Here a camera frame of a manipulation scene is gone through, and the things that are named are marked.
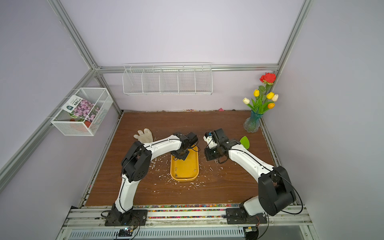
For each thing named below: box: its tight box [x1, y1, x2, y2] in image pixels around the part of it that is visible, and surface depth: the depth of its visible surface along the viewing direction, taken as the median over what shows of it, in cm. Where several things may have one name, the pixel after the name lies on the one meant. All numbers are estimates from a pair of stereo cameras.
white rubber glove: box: [133, 128, 154, 144], surface depth 107 cm
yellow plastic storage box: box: [170, 145, 200, 182], surface depth 91 cm
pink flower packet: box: [61, 95, 101, 123], surface depth 75 cm
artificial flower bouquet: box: [243, 72, 279, 115], surface depth 91 cm
